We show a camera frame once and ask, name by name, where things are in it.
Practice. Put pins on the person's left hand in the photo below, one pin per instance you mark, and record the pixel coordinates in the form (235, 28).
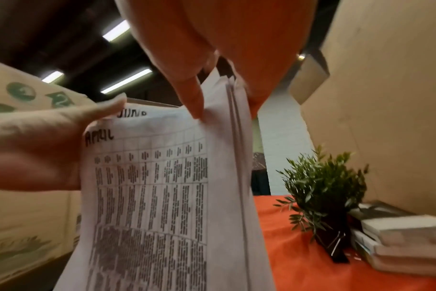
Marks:
(34, 142)

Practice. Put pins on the person's right hand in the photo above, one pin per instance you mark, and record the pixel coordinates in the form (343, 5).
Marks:
(218, 25)

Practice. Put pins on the stack of printed paper sheets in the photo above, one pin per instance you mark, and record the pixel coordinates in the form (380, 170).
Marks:
(167, 199)

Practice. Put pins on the long ceiling light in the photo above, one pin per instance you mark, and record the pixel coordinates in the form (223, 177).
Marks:
(52, 76)
(126, 81)
(116, 30)

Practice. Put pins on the cardboard panel with green print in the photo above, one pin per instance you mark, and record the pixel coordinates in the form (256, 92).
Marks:
(20, 216)

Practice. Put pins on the small cardboard box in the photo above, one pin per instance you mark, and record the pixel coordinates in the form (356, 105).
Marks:
(309, 76)

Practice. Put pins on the green artificial plant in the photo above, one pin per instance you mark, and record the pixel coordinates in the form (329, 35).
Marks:
(320, 184)

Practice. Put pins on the large plain cardboard panel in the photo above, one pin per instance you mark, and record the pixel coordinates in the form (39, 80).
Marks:
(394, 99)

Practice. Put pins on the black plant pot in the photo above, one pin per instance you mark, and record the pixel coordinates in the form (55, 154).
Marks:
(327, 227)

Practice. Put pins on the dark covered book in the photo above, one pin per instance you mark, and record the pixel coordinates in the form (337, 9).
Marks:
(379, 210)

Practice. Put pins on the black binder clip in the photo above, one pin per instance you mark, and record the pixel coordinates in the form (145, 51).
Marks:
(338, 245)

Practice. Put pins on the orange tablecloth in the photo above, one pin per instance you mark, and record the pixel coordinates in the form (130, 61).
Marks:
(304, 270)

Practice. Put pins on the thick white book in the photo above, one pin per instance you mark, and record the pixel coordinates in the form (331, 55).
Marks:
(408, 228)

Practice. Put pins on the thin white book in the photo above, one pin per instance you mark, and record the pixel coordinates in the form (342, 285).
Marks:
(412, 255)

